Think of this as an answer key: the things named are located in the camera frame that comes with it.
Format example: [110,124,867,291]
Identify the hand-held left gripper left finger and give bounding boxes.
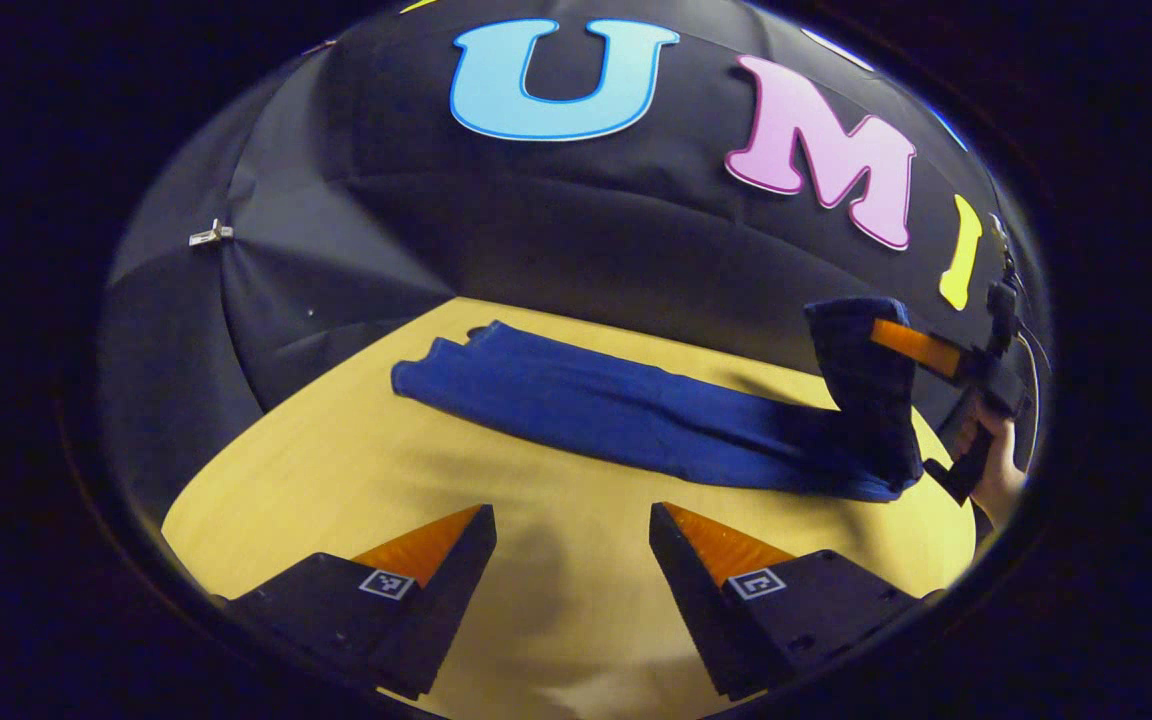
[208,503,499,701]

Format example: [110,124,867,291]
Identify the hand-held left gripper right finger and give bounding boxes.
[648,501,943,701]

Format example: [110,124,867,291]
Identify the blue denim jeans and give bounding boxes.
[391,296,929,504]

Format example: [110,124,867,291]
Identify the black backdrop cloth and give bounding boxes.
[101,0,1049,521]

